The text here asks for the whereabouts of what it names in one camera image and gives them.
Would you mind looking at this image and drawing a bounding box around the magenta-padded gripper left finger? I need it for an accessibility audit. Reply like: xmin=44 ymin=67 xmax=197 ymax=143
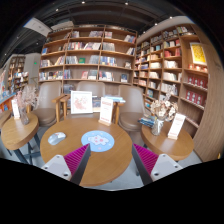
xmin=41 ymin=143 xmax=92 ymax=186

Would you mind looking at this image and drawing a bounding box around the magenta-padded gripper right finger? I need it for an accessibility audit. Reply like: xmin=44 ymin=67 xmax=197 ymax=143
xmin=131 ymin=143 xmax=184 ymax=186

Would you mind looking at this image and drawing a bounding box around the grey computer mouse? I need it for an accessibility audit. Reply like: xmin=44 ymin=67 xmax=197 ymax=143
xmin=47 ymin=131 xmax=67 ymax=146

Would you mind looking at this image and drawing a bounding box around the round blue mouse pad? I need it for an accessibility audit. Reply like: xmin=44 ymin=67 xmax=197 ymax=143
xmin=80 ymin=130 xmax=116 ymax=153

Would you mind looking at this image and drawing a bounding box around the round wooden side table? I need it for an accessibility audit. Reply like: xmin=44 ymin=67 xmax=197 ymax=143
xmin=0 ymin=112 xmax=40 ymax=164
xmin=140 ymin=120 xmax=195 ymax=163

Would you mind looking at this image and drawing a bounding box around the glass vase with white flowers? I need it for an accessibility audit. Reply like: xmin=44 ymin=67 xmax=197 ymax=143
xmin=149 ymin=94 xmax=179 ymax=137

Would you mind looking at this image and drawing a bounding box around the stack of books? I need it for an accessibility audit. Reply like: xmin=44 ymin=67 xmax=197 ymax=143
xmin=137 ymin=115 xmax=156 ymax=129

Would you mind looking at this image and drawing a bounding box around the small white sign card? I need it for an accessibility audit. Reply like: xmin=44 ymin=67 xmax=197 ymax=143
xmin=167 ymin=112 xmax=187 ymax=140
xmin=10 ymin=98 xmax=21 ymax=120

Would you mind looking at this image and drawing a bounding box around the large white sign card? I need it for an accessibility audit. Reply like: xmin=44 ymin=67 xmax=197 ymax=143
xmin=98 ymin=96 xmax=115 ymax=127

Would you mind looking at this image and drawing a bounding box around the white framed flower picture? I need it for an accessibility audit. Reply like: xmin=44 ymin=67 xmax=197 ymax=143
xmin=70 ymin=90 xmax=94 ymax=115

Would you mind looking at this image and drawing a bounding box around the beige wooden-armed armchair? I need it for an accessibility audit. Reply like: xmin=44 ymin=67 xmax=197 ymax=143
xmin=64 ymin=80 xmax=107 ymax=116
xmin=113 ymin=84 xmax=148 ymax=133
xmin=31 ymin=80 xmax=69 ymax=128

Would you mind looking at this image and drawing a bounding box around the dark-covered standing book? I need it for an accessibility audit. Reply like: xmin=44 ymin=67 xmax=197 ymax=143
xmin=92 ymin=96 xmax=102 ymax=113

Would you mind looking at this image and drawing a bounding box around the glass vase with pink flowers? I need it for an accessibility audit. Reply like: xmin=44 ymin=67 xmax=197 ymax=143
xmin=15 ymin=84 xmax=39 ymax=126

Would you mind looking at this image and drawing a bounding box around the blue flat book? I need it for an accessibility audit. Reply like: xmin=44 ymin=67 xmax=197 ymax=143
xmin=104 ymin=94 xmax=127 ymax=104

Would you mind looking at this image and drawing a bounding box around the curved wooden bookshelf unit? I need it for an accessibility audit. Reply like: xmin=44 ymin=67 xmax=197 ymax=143
xmin=132 ymin=23 xmax=224 ymax=163

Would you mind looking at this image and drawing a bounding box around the colourful display stand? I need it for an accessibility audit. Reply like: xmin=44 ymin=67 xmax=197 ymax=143
xmin=0 ymin=69 xmax=18 ymax=113

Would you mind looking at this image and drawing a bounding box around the distant wooden bookshelf unit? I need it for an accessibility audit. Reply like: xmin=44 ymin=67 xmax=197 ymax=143
xmin=7 ymin=54 xmax=29 ymax=93

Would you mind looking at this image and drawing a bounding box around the wide wooden bookshelf unit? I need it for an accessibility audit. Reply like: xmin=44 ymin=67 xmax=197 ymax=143
xmin=37 ymin=24 xmax=138 ymax=96

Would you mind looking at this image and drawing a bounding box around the white hanging ceiling panel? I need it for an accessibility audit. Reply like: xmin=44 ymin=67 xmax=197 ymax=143
xmin=23 ymin=17 xmax=53 ymax=38

